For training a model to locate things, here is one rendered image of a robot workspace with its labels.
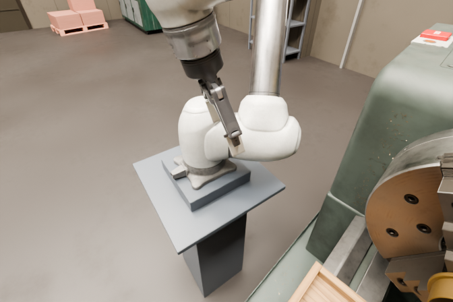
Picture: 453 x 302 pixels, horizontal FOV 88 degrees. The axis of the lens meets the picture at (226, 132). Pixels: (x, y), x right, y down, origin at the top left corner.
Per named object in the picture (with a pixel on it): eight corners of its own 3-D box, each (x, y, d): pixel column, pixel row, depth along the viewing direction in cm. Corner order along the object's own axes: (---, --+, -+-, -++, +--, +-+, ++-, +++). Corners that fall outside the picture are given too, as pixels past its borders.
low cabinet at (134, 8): (211, 25, 612) (209, -8, 567) (145, 35, 534) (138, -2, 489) (178, 13, 741) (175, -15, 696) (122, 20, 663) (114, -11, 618)
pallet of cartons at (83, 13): (102, 22, 637) (94, -6, 597) (110, 29, 577) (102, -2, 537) (51, 28, 584) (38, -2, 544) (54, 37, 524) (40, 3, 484)
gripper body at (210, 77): (174, 50, 45) (191, 91, 51) (184, 67, 39) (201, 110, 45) (210, 36, 46) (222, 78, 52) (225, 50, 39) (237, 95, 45)
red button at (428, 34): (423, 36, 69) (426, 28, 68) (448, 40, 65) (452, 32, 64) (417, 40, 65) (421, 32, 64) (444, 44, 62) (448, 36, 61)
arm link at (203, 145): (188, 138, 93) (181, 87, 80) (234, 141, 91) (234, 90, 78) (175, 167, 80) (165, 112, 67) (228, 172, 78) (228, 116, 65)
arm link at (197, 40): (165, 34, 35) (180, 71, 38) (222, 13, 36) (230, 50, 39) (158, 21, 41) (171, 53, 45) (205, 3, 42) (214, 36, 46)
